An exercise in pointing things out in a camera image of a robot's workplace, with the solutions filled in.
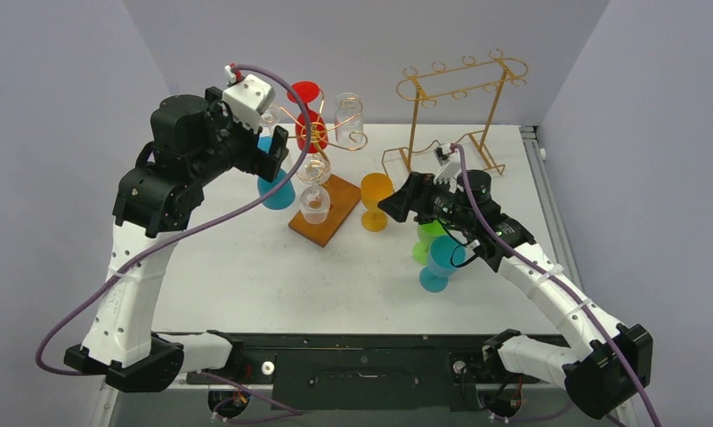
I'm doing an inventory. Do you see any gold rectangular wire glass rack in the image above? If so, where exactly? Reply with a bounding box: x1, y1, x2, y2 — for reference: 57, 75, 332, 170
379, 48, 531, 180

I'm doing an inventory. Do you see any clear champagne flute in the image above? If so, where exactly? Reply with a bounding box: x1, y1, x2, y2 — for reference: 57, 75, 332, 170
260, 104, 285, 137

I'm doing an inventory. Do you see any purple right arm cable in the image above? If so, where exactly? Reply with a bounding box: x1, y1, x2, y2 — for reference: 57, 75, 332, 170
450, 142, 664, 427

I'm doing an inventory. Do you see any blue plastic goblet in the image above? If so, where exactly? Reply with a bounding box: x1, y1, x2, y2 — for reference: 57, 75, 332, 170
418, 236, 466, 293
255, 135, 297, 212

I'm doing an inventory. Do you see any patterned clear glass goblet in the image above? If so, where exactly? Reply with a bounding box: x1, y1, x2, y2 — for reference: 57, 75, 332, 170
334, 93, 366, 150

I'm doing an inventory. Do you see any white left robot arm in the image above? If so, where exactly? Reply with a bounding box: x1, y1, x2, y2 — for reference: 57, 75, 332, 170
64, 88, 288, 392

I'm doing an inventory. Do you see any gold spiral rack wooden base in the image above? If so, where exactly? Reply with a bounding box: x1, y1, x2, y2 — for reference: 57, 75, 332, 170
273, 88, 369, 249

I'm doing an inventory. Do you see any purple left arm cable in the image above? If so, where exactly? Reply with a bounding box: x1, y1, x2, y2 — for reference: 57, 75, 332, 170
34, 63, 313, 425

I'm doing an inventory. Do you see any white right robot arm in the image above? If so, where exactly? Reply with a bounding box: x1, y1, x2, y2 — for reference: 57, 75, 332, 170
377, 170, 653, 419

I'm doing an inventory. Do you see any green plastic goblet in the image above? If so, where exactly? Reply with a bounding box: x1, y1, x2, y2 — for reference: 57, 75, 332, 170
411, 221, 447, 265

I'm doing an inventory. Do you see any small clear wine glass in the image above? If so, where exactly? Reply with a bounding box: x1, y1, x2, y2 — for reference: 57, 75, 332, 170
297, 154, 331, 225

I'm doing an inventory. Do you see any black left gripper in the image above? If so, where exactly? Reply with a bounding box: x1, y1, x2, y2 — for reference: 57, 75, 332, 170
190, 89, 287, 186

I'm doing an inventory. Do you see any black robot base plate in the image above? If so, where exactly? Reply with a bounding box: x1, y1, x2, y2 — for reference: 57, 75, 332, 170
187, 334, 523, 411

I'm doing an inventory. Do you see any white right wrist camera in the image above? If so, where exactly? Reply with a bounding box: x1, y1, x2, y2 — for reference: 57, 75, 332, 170
433, 143, 461, 184

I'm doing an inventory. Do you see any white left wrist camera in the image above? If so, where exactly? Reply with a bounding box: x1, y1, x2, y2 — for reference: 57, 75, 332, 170
222, 65, 275, 134

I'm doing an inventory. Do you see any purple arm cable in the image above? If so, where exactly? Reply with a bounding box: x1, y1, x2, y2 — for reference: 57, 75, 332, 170
450, 142, 664, 427
34, 63, 313, 425

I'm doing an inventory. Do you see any blue plastic goblet front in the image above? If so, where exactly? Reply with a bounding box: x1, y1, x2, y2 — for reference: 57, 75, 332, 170
418, 236, 466, 293

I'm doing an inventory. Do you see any orange plastic goblet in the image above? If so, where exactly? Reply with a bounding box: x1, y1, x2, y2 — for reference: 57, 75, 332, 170
361, 173, 393, 232

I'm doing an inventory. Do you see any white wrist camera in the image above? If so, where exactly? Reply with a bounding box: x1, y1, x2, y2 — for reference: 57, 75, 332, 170
222, 65, 275, 134
433, 143, 461, 184

